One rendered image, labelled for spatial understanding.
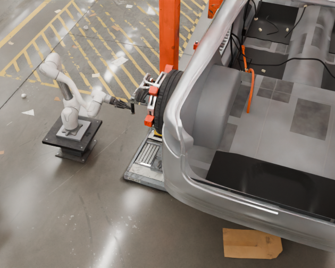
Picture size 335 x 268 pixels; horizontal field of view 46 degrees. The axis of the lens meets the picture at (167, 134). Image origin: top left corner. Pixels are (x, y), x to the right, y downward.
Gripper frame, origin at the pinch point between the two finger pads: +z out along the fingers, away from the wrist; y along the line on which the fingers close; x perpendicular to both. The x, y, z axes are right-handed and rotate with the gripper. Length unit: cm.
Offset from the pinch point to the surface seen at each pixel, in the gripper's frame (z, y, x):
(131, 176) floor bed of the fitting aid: 28, -39, 57
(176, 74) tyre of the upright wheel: 34, 8, -58
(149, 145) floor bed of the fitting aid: 34, 11, 58
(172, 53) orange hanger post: 21, 41, -53
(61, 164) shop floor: -50, -39, 86
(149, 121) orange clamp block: 26.8, -32.0, -26.1
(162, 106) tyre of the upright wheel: 33, -24, -43
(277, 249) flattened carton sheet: 184, -80, 20
